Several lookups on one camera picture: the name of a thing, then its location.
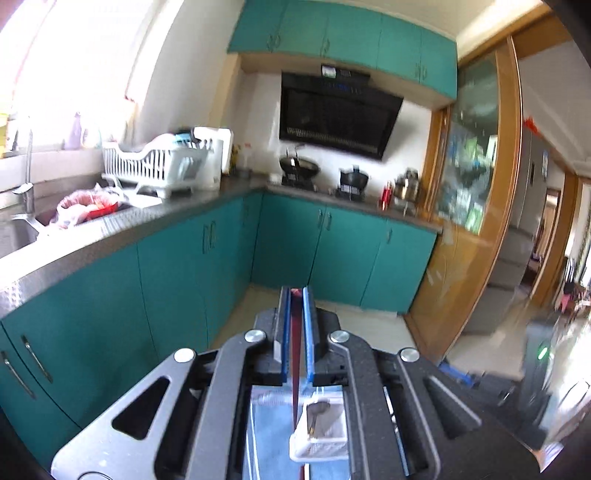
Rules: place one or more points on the teal cabinets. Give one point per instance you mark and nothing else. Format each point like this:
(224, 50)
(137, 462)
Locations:
(72, 350)
(349, 34)

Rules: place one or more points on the silver refrigerator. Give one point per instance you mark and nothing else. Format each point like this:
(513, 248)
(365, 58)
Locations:
(519, 241)

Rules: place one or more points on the black range hood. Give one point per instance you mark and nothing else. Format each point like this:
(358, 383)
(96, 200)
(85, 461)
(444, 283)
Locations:
(338, 114)

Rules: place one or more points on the white cutting board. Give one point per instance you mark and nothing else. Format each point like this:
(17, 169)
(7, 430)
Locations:
(217, 143)

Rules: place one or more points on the teal lower cabinets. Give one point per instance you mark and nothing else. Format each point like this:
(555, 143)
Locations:
(72, 350)

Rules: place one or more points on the blue striped cloth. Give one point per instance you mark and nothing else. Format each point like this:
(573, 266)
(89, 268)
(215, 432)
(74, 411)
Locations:
(268, 431)

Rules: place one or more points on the black clay pot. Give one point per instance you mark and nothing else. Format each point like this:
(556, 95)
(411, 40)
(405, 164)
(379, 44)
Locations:
(353, 181)

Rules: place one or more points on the red bottle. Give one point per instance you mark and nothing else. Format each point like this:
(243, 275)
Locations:
(386, 197)

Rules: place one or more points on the dark red chopstick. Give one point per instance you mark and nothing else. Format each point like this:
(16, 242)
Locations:
(296, 326)

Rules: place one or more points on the white plastic utensil caddy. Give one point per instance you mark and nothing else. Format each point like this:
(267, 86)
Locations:
(330, 442)

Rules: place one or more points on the wooden glass sliding door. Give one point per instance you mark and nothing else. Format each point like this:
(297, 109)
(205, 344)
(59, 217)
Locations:
(471, 193)

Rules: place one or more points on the black wok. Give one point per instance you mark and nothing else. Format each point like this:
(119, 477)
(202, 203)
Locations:
(297, 166)

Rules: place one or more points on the gas stove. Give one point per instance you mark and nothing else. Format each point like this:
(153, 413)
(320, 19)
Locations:
(313, 191)

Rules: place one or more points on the red plastic bag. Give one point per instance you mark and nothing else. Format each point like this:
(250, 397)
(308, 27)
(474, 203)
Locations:
(85, 205)

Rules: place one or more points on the steel faucet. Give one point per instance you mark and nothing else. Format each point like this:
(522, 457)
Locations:
(25, 192)

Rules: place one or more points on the oil bottle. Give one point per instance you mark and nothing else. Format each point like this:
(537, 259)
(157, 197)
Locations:
(242, 160)

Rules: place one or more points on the teal upper cabinets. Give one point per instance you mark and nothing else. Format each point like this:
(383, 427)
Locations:
(349, 34)

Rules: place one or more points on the white dish rack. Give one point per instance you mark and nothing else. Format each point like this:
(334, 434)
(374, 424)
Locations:
(168, 163)

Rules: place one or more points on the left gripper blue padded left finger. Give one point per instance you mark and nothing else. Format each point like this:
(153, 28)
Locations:
(281, 335)

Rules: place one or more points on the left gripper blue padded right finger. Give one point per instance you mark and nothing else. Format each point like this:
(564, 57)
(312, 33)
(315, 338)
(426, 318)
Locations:
(311, 335)

